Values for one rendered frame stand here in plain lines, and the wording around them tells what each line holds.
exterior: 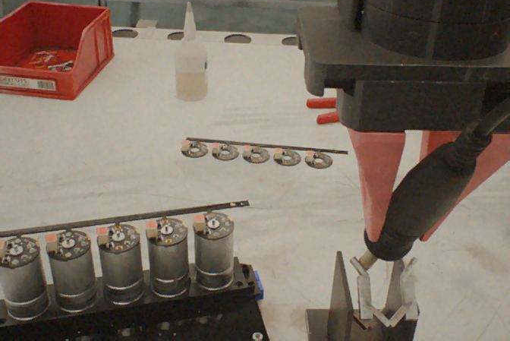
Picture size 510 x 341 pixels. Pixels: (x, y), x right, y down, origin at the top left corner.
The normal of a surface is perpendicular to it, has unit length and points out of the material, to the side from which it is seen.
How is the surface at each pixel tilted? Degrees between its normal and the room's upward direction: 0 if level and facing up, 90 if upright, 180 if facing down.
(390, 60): 2
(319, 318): 0
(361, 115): 88
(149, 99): 0
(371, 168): 110
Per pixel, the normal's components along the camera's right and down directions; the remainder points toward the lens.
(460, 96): 0.01, 0.51
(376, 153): 0.00, 0.79
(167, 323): 0.03, -0.85
